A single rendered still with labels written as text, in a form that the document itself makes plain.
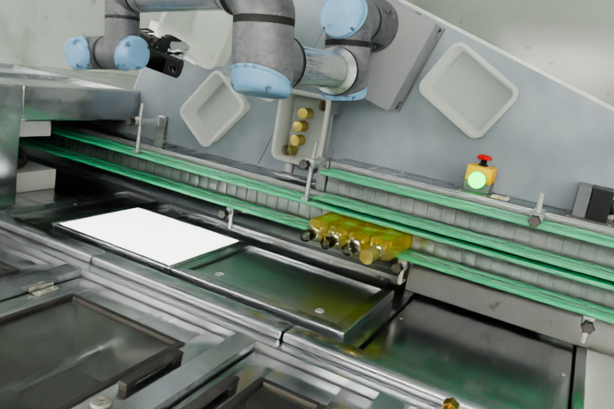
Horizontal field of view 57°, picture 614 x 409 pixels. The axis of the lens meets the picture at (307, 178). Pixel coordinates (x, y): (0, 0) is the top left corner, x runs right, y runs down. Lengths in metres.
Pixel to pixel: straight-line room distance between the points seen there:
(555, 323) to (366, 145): 0.71
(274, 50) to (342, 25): 0.40
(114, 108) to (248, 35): 1.16
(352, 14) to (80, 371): 0.96
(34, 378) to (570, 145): 1.33
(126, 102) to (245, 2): 1.19
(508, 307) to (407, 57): 0.71
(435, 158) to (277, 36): 0.78
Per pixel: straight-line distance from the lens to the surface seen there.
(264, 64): 1.04
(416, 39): 1.60
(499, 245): 1.47
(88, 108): 2.06
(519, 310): 1.58
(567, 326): 1.58
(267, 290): 1.39
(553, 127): 1.63
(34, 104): 1.93
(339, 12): 1.43
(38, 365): 1.14
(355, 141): 1.75
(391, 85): 1.61
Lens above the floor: 2.37
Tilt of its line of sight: 62 degrees down
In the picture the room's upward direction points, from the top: 102 degrees counter-clockwise
